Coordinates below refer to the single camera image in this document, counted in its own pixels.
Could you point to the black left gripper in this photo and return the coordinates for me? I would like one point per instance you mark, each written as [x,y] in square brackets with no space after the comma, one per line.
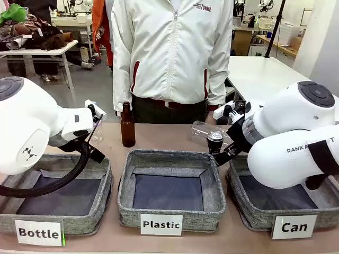
[96,156]

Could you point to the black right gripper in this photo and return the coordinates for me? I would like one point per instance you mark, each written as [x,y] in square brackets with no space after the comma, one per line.
[239,140]

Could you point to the black aluminium can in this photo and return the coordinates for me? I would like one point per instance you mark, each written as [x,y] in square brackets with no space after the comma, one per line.
[215,144]

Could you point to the clear plastic bottle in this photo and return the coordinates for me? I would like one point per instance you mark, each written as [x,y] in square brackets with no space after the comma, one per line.
[99,135]
[201,132]

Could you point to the brown glass beer bottle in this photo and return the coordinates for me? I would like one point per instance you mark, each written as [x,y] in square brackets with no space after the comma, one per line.
[128,129]

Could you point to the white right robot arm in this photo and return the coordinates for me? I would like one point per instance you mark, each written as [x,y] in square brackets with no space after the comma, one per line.
[291,113]

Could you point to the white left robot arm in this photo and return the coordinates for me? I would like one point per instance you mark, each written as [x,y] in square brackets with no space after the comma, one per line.
[26,119]

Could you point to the person's right forearm white sleeve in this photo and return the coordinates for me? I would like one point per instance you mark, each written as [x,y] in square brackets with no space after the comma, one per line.
[120,87]

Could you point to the person's left forearm white sleeve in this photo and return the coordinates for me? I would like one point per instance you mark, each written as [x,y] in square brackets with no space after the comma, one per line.
[219,84]

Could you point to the grey fabric basket plastic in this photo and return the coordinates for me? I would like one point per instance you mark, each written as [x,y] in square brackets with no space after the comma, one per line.
[204,219]

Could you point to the grey fabric basket bottle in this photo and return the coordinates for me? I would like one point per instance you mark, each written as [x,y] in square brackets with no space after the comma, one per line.
[79,219]

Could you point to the grey fabric basket can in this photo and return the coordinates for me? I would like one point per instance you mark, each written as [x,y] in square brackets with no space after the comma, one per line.
[254,219]

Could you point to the white sign reading Can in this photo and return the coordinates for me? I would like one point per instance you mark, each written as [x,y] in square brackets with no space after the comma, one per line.
[294,227]

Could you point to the white sneaker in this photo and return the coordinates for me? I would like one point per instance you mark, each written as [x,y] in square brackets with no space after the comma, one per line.
[87,65]

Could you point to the white sign reading Plastic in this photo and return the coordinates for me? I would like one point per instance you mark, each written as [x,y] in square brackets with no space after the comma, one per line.
[161,225]

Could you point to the large white table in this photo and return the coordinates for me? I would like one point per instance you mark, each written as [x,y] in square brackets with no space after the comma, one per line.
[265,71]

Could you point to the white sign reading Bottle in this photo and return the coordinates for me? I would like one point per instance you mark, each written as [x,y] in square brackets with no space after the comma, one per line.
[39,232]

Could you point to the small cardboard box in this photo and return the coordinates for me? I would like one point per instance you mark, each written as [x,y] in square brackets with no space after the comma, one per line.
[84,53]

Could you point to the person in white jacket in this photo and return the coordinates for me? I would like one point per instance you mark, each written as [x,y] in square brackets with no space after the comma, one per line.
[172,66]

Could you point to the large cardboard box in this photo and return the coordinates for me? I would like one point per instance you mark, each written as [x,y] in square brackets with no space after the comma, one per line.
[242,43]

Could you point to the wooden workbench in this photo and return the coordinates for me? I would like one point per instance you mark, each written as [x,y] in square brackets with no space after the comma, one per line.
[280,47]

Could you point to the brown roll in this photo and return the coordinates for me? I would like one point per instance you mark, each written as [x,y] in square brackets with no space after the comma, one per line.
[67,36]

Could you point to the pile of dark clothes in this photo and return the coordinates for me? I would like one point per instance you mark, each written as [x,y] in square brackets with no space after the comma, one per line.
[39,37]

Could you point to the white background desk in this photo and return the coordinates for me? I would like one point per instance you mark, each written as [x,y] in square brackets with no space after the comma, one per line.
[71,25]

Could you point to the person in orange jacket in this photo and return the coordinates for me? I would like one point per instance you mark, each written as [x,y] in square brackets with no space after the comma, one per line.
[102,21]

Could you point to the black tripod pole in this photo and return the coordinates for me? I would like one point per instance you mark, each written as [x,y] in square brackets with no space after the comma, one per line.
[276,26]

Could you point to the white storage boxes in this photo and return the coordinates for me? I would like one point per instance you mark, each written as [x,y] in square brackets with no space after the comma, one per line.
[288,30]

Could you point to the person in dark clothes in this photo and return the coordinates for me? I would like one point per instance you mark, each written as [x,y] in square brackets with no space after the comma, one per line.
[43,9]

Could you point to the green cloth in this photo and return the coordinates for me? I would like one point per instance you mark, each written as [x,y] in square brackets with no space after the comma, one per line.
[12,14]

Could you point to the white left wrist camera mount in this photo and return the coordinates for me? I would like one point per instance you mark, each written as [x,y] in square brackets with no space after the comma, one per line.
[99,112]

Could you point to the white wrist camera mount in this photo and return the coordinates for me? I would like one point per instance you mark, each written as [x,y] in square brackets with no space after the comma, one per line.
[219,112]
[99,112]

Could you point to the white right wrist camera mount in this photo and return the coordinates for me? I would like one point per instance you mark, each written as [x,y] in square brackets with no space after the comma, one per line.
[219,112]

